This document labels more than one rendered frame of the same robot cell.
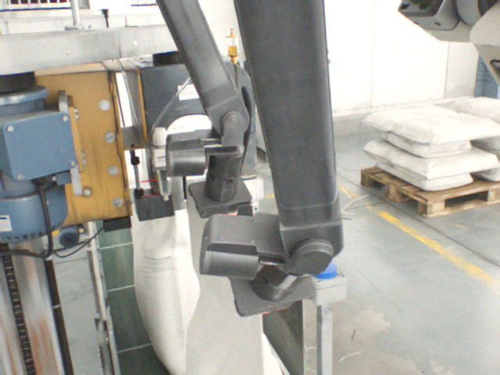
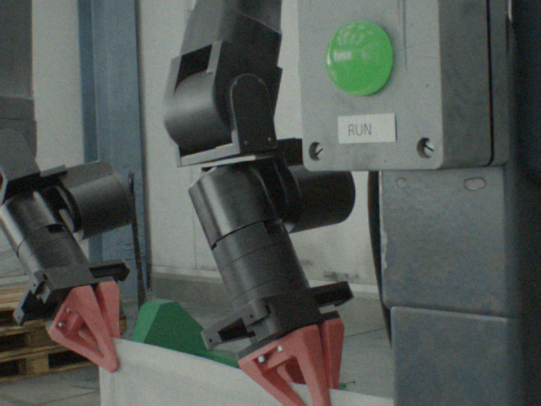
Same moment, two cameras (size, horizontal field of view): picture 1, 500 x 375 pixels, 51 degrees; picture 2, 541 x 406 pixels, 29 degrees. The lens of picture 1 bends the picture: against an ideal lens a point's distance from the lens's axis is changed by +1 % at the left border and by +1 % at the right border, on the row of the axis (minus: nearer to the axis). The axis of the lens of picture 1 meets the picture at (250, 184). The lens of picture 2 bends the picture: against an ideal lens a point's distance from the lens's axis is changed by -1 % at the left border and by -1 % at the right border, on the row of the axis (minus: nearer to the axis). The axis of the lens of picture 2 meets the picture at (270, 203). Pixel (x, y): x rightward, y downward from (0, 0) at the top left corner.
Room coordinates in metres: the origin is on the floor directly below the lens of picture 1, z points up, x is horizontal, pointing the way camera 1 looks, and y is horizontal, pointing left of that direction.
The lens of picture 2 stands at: (1.56, -0.27, 1.25)
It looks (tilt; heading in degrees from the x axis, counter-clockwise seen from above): 3 degrees down; 155
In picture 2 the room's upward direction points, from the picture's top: 2 degrees counter-clockwise
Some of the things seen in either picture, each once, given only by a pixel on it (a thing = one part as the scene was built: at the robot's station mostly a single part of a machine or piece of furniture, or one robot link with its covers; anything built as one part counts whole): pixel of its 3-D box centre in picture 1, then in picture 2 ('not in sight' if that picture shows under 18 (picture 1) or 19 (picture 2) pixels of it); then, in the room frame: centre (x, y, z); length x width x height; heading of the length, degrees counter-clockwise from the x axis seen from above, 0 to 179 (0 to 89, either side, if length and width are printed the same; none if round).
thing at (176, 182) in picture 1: (175, 183); not in sight; (1.11, 0.17, 1.08); 0.03 x 0.01 x 0.13; 109
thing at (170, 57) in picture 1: (173, 56); not in sight; (1.16, 0.16, 1.35); 0.09 x 0.09 x 0.03
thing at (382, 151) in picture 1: (410, 148); not in sight; (3.94, -1.28, 0.32); 0.67 x 0.42 x 0.14; 112
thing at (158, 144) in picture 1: (164, 164); not in sight; (1.03, 0.18, 1.14); 0.05 x 0.04 x 0.16; 109
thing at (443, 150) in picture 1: (423, 139); not in sight; (3.75, -1.30, 0.44); 0.66 x 0.42 x 0.14; 13
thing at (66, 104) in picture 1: (62, 134); not in sight; (0.95, 0.35, 1.23); 0.28 x 0.07 x 0.16; 19
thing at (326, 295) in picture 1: (323, 283); not in sight; (1.09, -0.16, 0.81); 0.08 x 0.08 x 0.06; 19
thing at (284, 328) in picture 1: (246, 259); not in sight; (1.75, 0.03, 0.54); 1.05 x 0.02 x 0.41; 19
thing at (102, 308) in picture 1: (100, 290); not in sight; (1.58, 0.54, 0.54); 1.05 x 0.02 x 0.41; 19
